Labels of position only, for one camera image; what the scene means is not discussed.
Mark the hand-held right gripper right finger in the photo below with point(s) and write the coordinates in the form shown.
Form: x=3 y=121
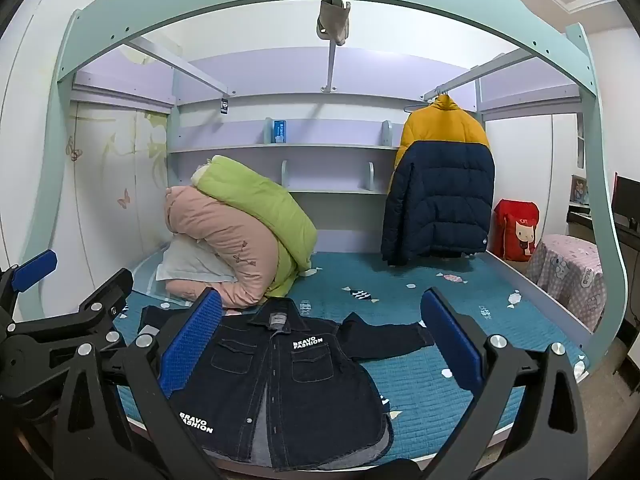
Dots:
x=450 y=340

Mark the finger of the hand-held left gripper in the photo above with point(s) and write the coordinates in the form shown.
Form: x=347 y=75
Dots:
x=35 y=267
x=105 y=295

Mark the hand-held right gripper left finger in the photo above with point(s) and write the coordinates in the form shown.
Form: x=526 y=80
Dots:
x=192 y=340

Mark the dark blue denim jeans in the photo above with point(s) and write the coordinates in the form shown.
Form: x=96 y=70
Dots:
x=280 y=385

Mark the light blue striped sheet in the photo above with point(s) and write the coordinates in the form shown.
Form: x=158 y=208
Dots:
x=147 y=285

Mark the white pillow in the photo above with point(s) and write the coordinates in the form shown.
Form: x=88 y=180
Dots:
x=195 y=265

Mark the teal candy print bed mat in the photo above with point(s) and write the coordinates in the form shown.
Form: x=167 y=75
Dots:
x=390 y=280

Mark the pink duvet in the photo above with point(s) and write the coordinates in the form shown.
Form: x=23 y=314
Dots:
x=220 y=240

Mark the white wardrobe with butterfly decals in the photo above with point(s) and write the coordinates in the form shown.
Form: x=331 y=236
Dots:
x=100 y=185

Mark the red cartoon bag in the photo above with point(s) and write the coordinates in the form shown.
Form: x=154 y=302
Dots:
x=515 y=230

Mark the pink patterned covered stool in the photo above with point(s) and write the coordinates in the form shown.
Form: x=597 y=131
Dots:
x=565 y=275

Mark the yellow and navy puffer jacket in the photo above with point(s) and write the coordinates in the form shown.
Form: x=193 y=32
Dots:
x=440 y=190

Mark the green duvet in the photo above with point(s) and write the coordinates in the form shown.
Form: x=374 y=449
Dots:
x=260 y=200

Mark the dark desk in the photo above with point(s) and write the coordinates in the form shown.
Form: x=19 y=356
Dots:
x=580 y=220

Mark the black monitor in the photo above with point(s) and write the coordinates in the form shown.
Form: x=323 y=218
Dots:
x=627 y=200

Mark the blue box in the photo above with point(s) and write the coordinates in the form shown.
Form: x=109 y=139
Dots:
x=280 y=131

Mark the lavender shelf unit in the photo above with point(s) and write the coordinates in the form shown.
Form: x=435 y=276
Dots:
x=325 y=148

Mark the grey hanging cloth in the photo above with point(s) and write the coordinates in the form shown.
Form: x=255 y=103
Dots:
x=332 y=20

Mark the picture frame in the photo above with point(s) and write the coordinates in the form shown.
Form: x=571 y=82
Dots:
x=579 y=190

